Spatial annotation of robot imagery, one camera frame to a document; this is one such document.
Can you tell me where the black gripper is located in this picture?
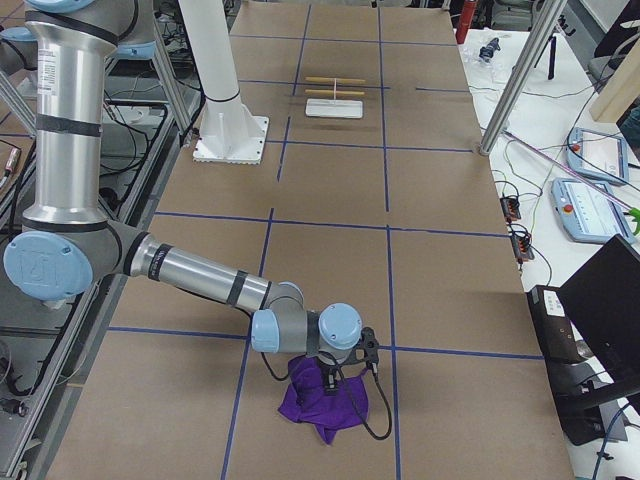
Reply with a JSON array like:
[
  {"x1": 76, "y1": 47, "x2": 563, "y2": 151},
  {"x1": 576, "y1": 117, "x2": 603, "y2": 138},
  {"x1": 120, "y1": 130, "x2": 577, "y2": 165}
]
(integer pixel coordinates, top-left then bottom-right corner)
[{"x1": 317, "y1": 350, "x2": 351, "y2": 396}]

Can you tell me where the purple microfibre towel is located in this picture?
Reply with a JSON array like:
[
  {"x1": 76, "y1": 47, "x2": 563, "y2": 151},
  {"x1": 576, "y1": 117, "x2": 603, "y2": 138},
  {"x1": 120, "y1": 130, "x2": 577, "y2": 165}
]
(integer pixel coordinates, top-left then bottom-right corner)
[{"x1": 278, "y1": 356, "x2": 369, "y2": 445}]

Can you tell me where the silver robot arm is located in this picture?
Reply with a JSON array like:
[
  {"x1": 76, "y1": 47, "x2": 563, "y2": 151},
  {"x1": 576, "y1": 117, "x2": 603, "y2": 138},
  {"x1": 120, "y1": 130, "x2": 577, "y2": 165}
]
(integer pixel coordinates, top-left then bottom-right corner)
[{"x1": 3, "y1": 1, "x2": 364, "y2": 391}]

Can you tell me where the white towel rack base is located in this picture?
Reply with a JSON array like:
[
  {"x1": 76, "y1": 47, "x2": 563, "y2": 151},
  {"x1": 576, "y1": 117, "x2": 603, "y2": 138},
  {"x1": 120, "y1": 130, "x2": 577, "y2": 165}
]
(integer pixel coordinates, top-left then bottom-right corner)
[{"x1": 305, "y1": 98, "x2": 363, "y2": 119}]

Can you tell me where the front wooden rack rod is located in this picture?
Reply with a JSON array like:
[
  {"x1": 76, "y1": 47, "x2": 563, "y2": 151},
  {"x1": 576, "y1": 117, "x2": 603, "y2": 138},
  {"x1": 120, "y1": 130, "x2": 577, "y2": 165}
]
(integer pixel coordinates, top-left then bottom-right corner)
[{"x1": 304, "y1": 89, "x2": 366, "y2": 99}]

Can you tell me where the black monitor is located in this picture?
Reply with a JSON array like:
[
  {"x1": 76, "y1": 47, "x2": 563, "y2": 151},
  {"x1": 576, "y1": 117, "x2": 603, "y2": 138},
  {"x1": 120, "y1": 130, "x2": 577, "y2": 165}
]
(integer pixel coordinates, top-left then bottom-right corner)
[{"x1": 557, "y1": 235, "x2": 639, "y2": 411}]

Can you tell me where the near teach pendant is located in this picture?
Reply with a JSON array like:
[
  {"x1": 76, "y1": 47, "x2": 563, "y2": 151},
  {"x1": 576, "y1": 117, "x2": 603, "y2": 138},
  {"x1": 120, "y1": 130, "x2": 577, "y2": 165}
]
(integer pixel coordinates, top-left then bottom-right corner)
[{"x1": 551, "y1": 178, "x2": 636, "y2": 244}]

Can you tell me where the teach pendant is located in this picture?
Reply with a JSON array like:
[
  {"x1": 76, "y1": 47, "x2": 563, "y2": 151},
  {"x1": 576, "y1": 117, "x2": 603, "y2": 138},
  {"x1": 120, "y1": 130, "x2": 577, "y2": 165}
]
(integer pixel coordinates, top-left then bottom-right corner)
[
  {"x1": 566, "y1": 127, "x2": 629, "y2": 185},
  {"x1": 551, "y1": 178, "x2": 636, "y2": 244}
]

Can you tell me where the far teach pendant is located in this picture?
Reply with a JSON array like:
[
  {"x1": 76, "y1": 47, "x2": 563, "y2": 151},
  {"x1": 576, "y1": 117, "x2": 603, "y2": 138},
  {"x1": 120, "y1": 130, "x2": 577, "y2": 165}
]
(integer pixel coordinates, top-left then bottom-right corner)
[{"x1": 566, "y1": 127, "x2": 629, "y2": 185}]

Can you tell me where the folded dark blue umbrella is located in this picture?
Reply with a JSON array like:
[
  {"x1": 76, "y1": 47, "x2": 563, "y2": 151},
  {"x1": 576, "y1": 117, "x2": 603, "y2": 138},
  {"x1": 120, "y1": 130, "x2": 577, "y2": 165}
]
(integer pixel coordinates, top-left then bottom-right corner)
[{"x1": 479, "y1": 37, "x2": 501, "y2": 63}]

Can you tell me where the red cylinder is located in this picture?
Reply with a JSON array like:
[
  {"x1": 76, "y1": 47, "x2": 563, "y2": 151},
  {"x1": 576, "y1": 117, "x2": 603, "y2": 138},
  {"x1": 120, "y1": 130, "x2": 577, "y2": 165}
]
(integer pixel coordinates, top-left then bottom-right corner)
[{"x1": 455, "y1": 0, "x2": 477, "y2": 45}]

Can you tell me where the wooden beam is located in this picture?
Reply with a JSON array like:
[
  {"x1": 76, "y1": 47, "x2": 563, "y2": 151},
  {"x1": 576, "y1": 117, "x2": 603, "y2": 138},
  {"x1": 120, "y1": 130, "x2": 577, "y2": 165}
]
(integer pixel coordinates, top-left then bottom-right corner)
[{"x1": 588, "y1": 33, "x2": 639, "y2": 123}]

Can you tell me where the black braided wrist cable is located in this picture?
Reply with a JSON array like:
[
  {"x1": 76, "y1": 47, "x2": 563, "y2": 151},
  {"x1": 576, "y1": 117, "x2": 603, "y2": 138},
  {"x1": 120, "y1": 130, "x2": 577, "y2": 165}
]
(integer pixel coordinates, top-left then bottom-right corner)
[{"x1": 261, "y1": 349, "x2": 392, "y2": 441}]

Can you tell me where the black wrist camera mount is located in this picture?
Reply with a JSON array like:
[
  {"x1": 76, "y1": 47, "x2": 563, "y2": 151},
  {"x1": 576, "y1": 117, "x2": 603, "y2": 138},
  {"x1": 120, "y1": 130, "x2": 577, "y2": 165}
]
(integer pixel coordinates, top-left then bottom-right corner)
[{"x1": 351, "y1": 327, "x2": 379, "y2": 374}]

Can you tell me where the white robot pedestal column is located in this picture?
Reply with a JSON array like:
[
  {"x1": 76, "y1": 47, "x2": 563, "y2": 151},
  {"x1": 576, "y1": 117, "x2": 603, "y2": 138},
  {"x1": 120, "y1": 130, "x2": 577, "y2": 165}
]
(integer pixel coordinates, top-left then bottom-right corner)
[{"x1": 179, "y1": 0, "x2": 269, "y2": 164}]

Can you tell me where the aluminium frame post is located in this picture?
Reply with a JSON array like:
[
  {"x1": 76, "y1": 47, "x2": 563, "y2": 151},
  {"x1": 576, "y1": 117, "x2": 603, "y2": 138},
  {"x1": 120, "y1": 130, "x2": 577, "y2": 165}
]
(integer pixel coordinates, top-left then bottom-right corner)
[{"x1": 479, "y1": 0, "x2": 568, "y2": 156}]

